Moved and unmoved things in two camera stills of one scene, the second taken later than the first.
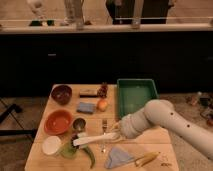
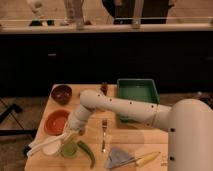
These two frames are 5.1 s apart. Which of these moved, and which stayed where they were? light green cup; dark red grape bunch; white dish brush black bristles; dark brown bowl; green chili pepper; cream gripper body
Moved: white dish brush black bristles; cream gripper body
Stayed: dark brown bowl; light green cup; dark red grape bunch; green chili pepper
